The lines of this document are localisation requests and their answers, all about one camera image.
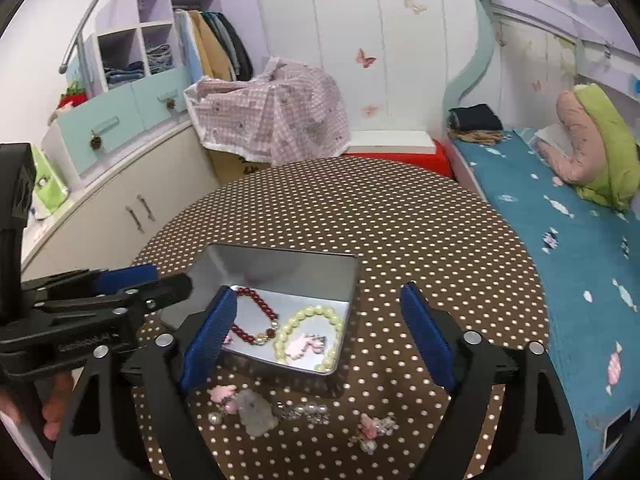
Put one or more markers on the pink flower hair clip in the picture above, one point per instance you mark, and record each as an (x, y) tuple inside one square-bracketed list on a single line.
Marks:
[(370, 432)]

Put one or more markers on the cream curved cabinet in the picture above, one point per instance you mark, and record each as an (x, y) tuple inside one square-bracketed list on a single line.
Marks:
[(100, 200)]

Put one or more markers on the teal and purple bunk bed frame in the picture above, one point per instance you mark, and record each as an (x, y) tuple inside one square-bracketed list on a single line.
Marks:
[(482, 35)]

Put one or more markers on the folded brown cloth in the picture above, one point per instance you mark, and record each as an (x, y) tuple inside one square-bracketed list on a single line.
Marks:
[(475, 136)]

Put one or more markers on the pink bow hair clip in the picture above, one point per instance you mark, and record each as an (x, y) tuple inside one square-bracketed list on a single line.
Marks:
[(222, 394)]

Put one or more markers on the teal drawer with pinecone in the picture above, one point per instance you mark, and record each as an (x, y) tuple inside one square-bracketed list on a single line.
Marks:
[(160, 95), (100, 130)]

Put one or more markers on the small butterfly wall sticker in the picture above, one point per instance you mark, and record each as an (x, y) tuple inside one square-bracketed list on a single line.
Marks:
[(536, 85)]

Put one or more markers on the pink charm pendant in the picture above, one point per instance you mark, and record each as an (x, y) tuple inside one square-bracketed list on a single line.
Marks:
[(300, 346)]

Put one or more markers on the grey fabric brooch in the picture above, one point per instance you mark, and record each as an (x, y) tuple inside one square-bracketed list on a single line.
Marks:
[(255, 410)]

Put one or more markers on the pale pink butterfly sticker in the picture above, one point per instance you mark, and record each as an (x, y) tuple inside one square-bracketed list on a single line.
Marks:
[(370, 110)]

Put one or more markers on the person's left hand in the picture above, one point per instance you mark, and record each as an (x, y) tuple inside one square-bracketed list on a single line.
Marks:
[(52, 410)]

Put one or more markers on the white pillow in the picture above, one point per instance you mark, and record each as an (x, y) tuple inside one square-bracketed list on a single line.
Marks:
[(547, 137)]

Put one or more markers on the pink and green folded quilt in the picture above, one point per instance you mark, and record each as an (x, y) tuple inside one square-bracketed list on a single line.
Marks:
[(610, 135)]

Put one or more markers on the pink checked cover cloth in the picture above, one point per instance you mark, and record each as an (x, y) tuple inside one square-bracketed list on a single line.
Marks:
[(280, 110)]

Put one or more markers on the red strawberry plush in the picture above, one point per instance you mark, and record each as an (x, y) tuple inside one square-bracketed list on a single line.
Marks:
[(72, 97)]

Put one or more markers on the pink butterfly wall sticker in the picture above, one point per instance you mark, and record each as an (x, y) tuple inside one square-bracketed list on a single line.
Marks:
[(365, 57)]

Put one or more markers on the white board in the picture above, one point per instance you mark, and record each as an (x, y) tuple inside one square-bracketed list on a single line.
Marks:
[(390, 142)]

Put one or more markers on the folded jeans stack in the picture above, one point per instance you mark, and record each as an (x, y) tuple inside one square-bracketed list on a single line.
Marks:
[(125, 72), (159, 57)]

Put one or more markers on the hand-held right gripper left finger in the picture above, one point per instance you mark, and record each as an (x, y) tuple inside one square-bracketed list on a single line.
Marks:
[(210, 340)]

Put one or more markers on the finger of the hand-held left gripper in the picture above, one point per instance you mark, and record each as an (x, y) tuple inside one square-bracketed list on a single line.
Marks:
[(167, 291), (125, 277)]

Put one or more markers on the grey metal handrail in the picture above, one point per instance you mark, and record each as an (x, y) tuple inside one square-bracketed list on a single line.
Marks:
[(82, 25)]

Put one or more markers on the smartphone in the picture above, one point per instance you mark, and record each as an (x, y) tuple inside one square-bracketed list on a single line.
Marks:
[(617, 430)]

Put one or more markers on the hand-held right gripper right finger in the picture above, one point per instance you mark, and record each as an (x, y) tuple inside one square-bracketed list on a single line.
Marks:
[(427, 340)]

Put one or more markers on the purple staircase shelf unit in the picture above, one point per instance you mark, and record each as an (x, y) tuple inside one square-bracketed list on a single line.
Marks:
[(150, 0)]

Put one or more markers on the folded dark clothes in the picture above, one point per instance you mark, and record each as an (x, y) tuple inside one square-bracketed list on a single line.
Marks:
[(475, 117)]

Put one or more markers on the blue candy-print bed sheet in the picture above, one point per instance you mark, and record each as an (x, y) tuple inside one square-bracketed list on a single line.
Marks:
[(550, 260)]

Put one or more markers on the cardboard box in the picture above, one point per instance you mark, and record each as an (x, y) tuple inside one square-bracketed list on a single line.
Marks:
[(230, 165)]

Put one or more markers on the hanging clothes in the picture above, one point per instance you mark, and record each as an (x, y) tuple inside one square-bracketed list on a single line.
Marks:
[(220, 45)]

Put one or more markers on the green and white bag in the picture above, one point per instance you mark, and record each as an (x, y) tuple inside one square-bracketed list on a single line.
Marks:
[(47, 180)]

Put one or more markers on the beige butterfly wall sticker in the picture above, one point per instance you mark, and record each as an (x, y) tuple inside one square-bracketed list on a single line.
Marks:
[(415, 4)]

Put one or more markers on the grey metal tin box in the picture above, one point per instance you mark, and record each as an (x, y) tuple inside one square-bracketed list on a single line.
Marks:
[(280, 270)]

